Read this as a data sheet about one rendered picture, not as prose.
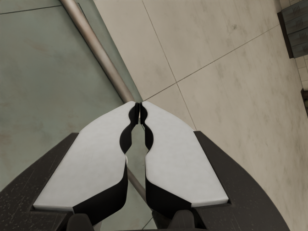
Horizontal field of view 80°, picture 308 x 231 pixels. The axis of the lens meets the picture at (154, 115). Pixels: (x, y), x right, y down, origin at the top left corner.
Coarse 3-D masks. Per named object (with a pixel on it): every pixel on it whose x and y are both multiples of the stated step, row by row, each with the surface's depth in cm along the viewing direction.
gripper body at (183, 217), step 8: (72, 216) 5; (80, 216) 5; (176, 216) 5; (184, 216) 5; (192, 216) 5; (72, 224) 5; (80, 224) 5; (88, 224) 5; (176, 224) 5; (184, 224) 5; (192, 224) 5
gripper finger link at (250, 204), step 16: (208, 144) 8; (224, 160) 8; (224, 176) 7; (240, 176) 7; (240, 192) 6; (256, 192) 6; (192, 208) 6; (208, 208) 6; (224, 208) 6; (240, 208) 6; (256, 208) 6; (272, 208) 6; (208, 224) 5; (224, 224) 5; (240, 224) 5; (256, 224) 5; (272, 224) 5
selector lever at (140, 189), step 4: (128, 168) 35; (128, 172) 33; (128, 176) 33; (132, 176) 33; (132, 180) 32; (136, 180) 32; (132, 184) 32; (136, 184) 31; (140, 184) 31; (136, 188) 31; (140, 188) 31; (140, 192) 30; (144, 192) 30; (144, 196) 30; (144, 200) 29
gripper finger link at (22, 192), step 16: (64, 144) 8; (48, 160) 7; (16, 176) 7; (32, 176) 7; (48, 176) 7; (0, 192) 6; (16, 192) 6; (32, 192) 6; (0, 208) 6; (16, 208) 6; (32, 208) 6; (0, 224) 5; (16, 224) 5; (32, 224) 5; (48, 224) 5; (64, 224) 6
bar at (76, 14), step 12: (60, 0) 32; (72, 0) 32; (72, 12) 32; (84, 24) 33; (84, 36) 34; (96, 36) 34; (96, 48) 34; (108, 60) 35; (108, 72) 35; (120, 84) 36; (132, 96) 38
